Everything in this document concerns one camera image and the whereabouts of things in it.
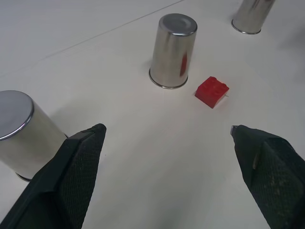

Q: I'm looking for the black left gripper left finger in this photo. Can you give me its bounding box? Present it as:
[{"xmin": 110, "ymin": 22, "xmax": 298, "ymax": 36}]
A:
[{"xmin": 0, "ymin": 123, "xmax": 107, "ymax": 229}]

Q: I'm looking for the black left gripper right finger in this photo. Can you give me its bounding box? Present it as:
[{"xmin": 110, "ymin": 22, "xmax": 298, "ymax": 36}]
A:
[{"xmin": 230, "ymin": 125, "xmax": 305, "ymax": 229}]

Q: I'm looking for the steel cup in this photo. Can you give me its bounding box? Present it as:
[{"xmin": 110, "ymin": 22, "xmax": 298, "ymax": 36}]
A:
[
  {"xmin": 0, "ymin": 90, "xmax": 69, "ymax": 182},
  {"xmin": 231, "ymin": 0, "xmax": 278, "ymax": 35},
  {"xmin": 149, "ymin": 13, "xmax": 198, "ymax": 90}
]

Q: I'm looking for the red toy brick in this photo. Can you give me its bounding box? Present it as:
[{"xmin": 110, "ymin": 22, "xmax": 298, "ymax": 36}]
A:
[{"xmin": 194, "ymin": 76, "xmax": 230, "ymax": 109}]

